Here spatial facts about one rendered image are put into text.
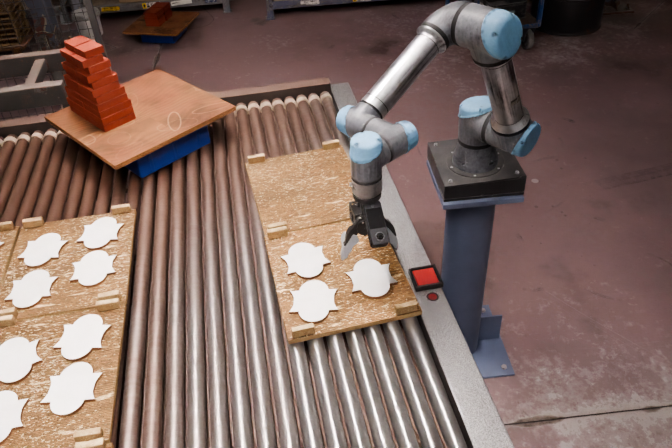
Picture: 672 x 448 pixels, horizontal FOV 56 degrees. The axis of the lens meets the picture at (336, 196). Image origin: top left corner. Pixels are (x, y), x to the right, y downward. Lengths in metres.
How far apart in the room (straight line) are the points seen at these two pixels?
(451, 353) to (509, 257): 1.68
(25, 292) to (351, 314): 0.90
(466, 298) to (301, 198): 0.82
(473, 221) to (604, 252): 1.26
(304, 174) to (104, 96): 0.73
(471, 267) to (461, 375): 0.87
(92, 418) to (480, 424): 0.86
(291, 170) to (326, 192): 0.18
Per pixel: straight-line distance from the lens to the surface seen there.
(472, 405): 1.52
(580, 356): 2.88
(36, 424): 1.64
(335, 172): 2.13
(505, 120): 1.92
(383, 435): 1.46
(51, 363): 1.74
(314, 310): 1.65
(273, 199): 2.04
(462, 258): 2.35
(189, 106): 2.42
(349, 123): 1.62
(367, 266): 1.76
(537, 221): 3.48
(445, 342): 1.63
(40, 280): 1.96
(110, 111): 2.35
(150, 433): 1.55
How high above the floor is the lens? 2.16
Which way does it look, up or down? 37 degrees down
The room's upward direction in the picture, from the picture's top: 4 degrees counter-clockwise
